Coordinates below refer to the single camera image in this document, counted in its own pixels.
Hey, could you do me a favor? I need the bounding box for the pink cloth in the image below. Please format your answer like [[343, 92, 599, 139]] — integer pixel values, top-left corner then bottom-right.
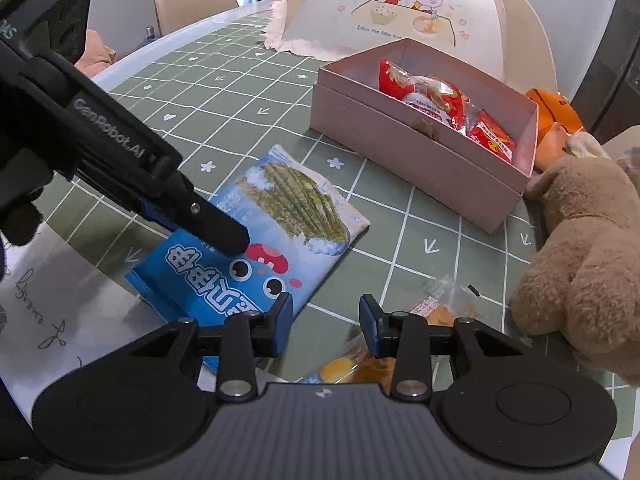
[[75, 27, 119, 79]]

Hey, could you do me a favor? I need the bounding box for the dark glass cabinet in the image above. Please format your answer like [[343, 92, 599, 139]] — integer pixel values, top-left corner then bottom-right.
[[570, 0, 640, 132]]

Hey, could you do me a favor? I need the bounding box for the orange plush toy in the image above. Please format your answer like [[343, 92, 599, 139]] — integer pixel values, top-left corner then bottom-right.
[[524, 87, 587, 172]]

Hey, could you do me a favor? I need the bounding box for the pink cardboard box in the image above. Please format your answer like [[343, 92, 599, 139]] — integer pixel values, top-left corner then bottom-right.
[[308, 37, 540, 235]]

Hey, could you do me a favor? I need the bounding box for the blue seaweed snack packet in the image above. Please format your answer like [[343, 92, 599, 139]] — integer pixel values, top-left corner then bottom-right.
[[124, 145, 372, 377]]

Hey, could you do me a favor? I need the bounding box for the brown cookie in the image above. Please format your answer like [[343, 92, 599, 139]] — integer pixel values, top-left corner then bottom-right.
[[411, 116, 442, 140]]

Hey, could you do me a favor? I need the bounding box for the white cartoon print food cover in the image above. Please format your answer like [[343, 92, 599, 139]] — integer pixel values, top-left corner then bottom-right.
[[262, 0, 559, 97]]

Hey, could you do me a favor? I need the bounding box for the green grid tablecloth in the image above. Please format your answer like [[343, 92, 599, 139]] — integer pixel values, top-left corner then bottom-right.
[[104, 2, 623, 411]]

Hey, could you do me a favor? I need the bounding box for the beige chair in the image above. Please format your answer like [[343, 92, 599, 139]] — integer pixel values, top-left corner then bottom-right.
[[154, 0, 240, 38]]

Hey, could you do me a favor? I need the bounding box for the yellow snack packet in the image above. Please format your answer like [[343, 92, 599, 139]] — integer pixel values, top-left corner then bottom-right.
[[299, 332, 398, 387]]

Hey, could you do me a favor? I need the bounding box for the brown plush bear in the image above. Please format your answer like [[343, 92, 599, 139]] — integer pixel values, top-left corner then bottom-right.
[[509, 152, 640, 387]]

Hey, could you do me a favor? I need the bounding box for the person's left hand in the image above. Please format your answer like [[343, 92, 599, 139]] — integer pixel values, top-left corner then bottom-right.
[[0, 160, 55, 281]]

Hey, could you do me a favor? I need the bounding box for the clear cookie packet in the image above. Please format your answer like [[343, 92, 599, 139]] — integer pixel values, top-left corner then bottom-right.
[[407, 276, 483, 333]]

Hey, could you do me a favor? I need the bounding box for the white paper with writing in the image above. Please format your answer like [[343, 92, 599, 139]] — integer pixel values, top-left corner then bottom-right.
[[0, 220, 227, 423]]

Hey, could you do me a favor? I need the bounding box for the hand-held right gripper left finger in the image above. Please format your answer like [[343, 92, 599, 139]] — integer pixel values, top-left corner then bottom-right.
[[126, 292, 295, 403]]

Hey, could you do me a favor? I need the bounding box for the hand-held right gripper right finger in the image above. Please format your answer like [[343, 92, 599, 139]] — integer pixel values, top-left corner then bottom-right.
[[358, 293, 527, 403]]

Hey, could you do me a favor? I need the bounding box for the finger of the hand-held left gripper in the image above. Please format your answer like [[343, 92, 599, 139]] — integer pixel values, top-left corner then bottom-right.
[[132, 172, 252, 257]]

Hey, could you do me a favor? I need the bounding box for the red and white snack packet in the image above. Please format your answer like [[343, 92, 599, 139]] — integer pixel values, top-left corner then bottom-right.
[[378, 59, 470, 132]]

